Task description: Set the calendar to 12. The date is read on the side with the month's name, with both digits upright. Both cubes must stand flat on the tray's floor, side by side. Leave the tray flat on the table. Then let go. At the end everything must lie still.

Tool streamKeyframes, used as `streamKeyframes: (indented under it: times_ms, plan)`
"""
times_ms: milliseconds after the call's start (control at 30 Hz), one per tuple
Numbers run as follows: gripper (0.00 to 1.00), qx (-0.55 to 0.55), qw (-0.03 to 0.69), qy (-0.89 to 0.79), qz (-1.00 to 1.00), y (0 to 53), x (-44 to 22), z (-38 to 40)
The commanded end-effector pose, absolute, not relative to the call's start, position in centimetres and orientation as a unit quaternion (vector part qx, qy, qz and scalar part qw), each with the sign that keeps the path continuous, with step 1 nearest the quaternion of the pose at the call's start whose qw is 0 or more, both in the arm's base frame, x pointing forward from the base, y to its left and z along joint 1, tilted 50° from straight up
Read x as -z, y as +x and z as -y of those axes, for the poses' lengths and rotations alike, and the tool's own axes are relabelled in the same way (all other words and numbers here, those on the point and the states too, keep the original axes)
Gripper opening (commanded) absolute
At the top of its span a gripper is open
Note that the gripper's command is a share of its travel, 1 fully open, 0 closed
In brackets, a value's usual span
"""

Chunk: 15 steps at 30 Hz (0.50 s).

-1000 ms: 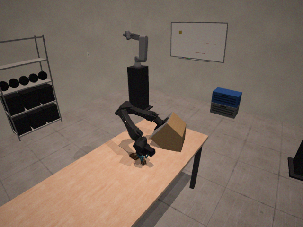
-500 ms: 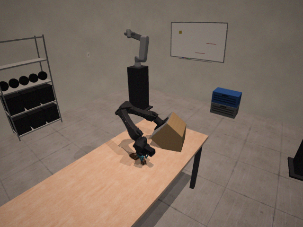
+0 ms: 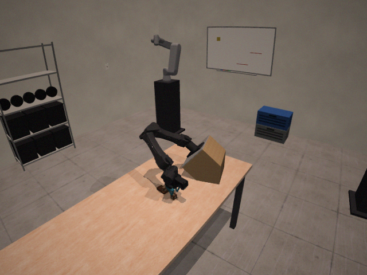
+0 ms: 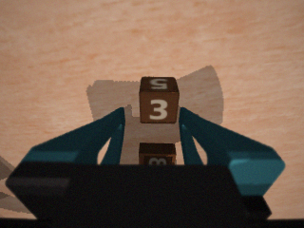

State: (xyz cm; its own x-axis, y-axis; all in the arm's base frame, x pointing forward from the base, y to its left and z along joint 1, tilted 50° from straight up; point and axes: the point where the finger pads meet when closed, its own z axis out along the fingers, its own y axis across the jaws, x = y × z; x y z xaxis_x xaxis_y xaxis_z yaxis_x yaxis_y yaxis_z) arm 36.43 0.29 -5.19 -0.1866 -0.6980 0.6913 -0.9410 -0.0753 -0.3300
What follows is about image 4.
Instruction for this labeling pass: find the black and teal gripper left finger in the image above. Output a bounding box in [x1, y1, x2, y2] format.
[19, 107, 125, 164]

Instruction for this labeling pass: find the brown wooden tray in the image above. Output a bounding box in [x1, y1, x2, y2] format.
[139, 142, 177, 164]

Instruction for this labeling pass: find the brown wooden number cube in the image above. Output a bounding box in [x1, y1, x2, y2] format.
[143, 156, 171, 164]
[139, 77, 180, 124]

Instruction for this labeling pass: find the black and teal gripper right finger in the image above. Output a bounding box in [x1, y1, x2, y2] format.
[179, 107, 286, 197]

